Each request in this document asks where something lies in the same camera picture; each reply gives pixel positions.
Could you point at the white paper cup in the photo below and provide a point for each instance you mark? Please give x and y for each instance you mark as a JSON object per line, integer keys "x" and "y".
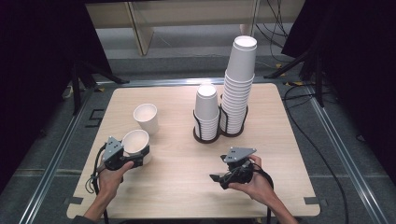
{"x": 135, "y": 143}
{"x": 146, "y": 119}

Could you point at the beige wooden shelf unit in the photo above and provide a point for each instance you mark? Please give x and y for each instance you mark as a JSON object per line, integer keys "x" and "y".
{"x": 140, "y": 28}

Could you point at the dark curtain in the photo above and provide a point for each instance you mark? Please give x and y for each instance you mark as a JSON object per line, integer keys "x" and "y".
{"x": 34, "y": 77}
{"x": 361, "y": 62}

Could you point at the person's right hand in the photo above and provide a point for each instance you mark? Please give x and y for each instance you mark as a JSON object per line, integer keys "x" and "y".
{"x": 260, "y": 186}

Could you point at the tall stack of paper cups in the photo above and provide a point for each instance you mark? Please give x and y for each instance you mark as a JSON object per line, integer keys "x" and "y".
{"x": 238, "y": 93}

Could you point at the person's left hand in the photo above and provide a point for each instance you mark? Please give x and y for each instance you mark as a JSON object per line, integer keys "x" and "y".
{"x": 110, "y": 182}

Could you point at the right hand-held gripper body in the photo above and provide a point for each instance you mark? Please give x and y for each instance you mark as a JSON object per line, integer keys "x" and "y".
{"x": 238, "y": 171}

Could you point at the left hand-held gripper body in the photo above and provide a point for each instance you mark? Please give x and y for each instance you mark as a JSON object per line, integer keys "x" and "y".
{"x": 112, "y": 154}

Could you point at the black metal stand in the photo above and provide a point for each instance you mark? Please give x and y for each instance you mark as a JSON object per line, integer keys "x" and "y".
{"x": 76, "y": 90}
{"x": 318, "y": 81}

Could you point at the metal floor rail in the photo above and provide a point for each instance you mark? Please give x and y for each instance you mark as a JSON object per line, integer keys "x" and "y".
{"x": 53, "y": 161}
{"x": 345, "y": 155}

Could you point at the short stack of paper cups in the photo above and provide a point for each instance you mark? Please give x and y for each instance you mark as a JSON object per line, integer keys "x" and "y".
{"x": 206, "y": 109}

